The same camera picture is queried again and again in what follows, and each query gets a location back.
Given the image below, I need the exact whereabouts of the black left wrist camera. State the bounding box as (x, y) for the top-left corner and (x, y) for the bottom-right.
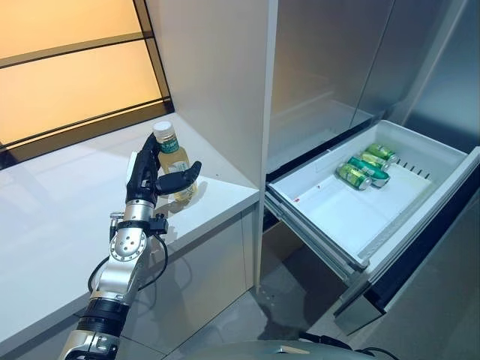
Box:
(148, 212), (168, 234)

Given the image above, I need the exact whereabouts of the tea bottle with white cap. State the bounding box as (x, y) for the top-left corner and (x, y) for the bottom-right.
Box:
(152, 121), (199, 206)

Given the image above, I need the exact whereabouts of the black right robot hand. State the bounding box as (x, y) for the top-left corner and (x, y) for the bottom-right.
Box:
(299, 331), (356, 352)

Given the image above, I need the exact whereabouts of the dark green drink can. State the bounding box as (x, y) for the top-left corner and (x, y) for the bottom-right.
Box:
(346, 155), (391, 188)

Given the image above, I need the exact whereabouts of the white tall cabinet panel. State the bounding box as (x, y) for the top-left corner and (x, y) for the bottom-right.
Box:
(144, 0), (279, 297)

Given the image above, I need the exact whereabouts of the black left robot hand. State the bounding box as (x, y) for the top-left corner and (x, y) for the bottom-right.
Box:
(125, 134), (203, 206)

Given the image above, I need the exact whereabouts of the black framed window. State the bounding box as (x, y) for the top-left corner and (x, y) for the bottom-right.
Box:
(0, 0), (176, 163)

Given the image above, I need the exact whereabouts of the light green drink can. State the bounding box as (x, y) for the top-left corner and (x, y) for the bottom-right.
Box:
(364, 142), (400, 165)
(335, 163), (373, 191)

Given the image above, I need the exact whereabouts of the silver robot torso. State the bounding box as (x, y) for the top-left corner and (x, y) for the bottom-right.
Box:
(183, 338), (361, 360)

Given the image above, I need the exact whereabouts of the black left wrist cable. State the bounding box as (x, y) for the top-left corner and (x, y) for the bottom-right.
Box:
(87, 231), (170, 297)

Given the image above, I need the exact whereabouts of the stainless steel fridge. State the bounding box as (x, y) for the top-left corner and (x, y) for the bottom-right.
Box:
(260, 0), (480, 360)

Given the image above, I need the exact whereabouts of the white fridge drawer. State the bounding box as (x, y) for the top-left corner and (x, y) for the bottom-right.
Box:
(265, 118), (480, 338)

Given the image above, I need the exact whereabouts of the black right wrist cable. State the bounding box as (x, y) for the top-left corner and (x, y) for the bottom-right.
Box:
(352, 346), (395, 360)

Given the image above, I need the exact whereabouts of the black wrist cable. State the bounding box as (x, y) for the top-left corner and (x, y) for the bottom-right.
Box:
(352, 346), (395, 360)
(87, 231), (170, 297)

